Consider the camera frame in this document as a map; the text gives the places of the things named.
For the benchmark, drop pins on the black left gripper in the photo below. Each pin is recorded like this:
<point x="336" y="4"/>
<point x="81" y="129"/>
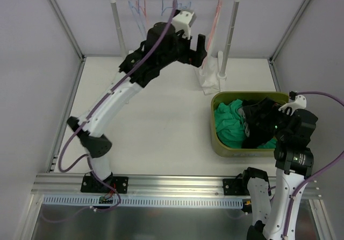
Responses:
<point x="188" y="49"/>

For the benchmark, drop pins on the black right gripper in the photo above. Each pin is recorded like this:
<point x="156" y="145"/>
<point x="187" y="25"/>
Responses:
<point x="252" y="121"/>

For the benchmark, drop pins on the black tank top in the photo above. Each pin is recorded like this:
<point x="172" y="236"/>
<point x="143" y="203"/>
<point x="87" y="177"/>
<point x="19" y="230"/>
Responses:
<point x="250" y="109"/>

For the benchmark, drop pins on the white tank top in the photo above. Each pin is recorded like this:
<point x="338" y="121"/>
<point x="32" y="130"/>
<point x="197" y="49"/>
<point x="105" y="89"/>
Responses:
<point x="207" y="78"/>

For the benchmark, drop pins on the grey tank top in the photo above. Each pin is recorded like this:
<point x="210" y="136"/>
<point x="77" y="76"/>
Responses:
<point x="244" y="122"/>

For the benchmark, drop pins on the green tank top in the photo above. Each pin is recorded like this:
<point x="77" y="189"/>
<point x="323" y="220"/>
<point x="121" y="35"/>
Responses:
<point x="229" y="128"/>

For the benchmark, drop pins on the pink wire hanger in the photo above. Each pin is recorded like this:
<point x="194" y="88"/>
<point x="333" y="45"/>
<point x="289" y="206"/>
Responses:
<point x="145" y="13"/>

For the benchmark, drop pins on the light blue wire hanger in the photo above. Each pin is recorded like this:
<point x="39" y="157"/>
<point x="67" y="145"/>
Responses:
<point x="138" y="15"/>

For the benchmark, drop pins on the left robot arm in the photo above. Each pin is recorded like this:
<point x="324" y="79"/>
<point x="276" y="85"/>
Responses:
<point x="164" y="45"/>

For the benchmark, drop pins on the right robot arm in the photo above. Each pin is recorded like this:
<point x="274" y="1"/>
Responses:
<point x="292" y="128"/>

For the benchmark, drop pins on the white clothes rack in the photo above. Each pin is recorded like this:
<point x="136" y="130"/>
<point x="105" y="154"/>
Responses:
<point x="222" y="55"/>

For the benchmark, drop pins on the olive green plastic basin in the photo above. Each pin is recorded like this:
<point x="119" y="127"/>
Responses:
<point x="227" y="97"/>

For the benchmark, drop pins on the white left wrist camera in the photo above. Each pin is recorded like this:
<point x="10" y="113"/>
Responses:
<point x="183" y="20"/>

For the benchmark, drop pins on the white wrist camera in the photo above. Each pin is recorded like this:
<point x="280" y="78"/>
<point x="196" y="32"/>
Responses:
<point x="297" y="101"/>
<point x="183" y="20"/>

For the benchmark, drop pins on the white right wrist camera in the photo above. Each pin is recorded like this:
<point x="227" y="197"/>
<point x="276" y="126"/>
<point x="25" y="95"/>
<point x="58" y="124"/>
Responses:
<point x="297" y="101"/>

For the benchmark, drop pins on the white slotted cable duct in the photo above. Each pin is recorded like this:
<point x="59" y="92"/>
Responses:
<point x="139" y="201"/>

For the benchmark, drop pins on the aluminium mounting rail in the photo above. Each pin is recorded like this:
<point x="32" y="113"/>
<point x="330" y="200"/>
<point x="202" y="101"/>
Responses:
<point x="138" y="185"/>

